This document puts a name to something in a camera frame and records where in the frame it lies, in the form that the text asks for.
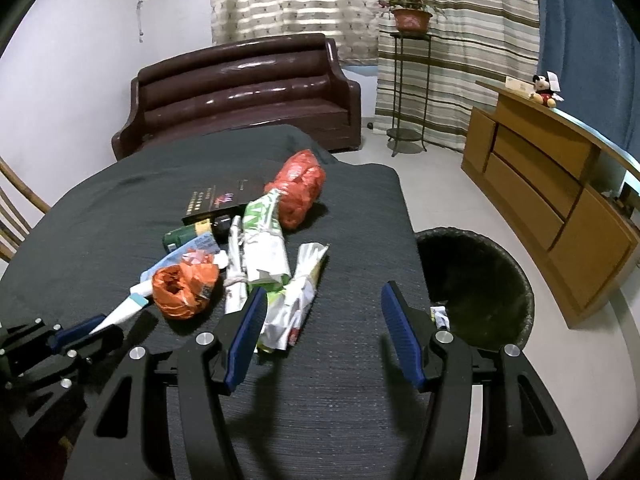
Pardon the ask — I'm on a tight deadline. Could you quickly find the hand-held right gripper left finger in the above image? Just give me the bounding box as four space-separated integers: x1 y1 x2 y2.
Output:
75 287 268 480

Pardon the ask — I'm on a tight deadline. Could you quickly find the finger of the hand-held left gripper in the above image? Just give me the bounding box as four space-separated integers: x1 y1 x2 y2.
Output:
0 314 108 357
47 326 125 378

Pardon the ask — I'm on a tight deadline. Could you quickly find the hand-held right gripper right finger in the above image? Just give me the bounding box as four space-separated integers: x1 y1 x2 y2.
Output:
381 281 588 480

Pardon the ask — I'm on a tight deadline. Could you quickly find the white blue toothpaste tube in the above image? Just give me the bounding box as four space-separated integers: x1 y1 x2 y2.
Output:
89 236 230 335

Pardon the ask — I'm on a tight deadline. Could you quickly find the white paper roll with string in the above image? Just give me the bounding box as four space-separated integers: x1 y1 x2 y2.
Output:
224 215 251 317

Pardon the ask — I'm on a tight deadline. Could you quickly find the black waste bin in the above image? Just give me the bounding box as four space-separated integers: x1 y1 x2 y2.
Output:
414 228 535 351

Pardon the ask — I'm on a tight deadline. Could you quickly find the large red plastic bag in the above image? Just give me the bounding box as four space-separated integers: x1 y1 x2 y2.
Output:
264 149 327 232

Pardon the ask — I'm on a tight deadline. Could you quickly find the small orange plastic bag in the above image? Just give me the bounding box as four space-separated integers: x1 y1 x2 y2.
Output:
151 262 221 320

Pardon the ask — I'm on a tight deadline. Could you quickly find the green white wrapper bundle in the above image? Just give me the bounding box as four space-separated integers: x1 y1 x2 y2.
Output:
242 192 292 293

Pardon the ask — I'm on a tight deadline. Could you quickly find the green yellow can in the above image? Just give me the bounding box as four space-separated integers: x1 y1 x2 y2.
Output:
162 216 233 253

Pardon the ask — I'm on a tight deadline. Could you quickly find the wooden chair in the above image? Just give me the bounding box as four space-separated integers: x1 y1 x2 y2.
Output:
0 156 53 263

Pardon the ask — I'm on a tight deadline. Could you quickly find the dark box with gold print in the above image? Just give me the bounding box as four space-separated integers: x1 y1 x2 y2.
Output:
181 180 268 226

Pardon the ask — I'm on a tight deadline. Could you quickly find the wooden cabinet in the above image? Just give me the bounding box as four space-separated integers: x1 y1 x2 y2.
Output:
461 80 640 330

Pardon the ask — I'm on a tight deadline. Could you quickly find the black metal plant stand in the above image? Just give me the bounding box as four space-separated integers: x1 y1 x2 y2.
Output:
386 31 433 157

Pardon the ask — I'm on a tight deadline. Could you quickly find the brown leather sofa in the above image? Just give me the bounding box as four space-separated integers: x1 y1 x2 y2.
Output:
111 33 362 162

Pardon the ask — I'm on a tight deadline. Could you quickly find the small pale box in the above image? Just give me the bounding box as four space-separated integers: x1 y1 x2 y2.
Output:
504 76 535 98

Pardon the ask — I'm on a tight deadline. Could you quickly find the mouse plush toy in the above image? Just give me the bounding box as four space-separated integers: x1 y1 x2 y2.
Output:
530 71 565 108

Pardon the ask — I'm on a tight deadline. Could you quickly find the beige striped curtain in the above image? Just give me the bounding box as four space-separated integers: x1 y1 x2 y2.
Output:
374 0 542 152

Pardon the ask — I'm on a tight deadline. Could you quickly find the potted plant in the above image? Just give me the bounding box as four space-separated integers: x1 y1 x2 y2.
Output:
378 0 446 36

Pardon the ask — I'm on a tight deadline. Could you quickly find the beige patterned curtain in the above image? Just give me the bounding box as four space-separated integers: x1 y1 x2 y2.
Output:
209 0 382 67

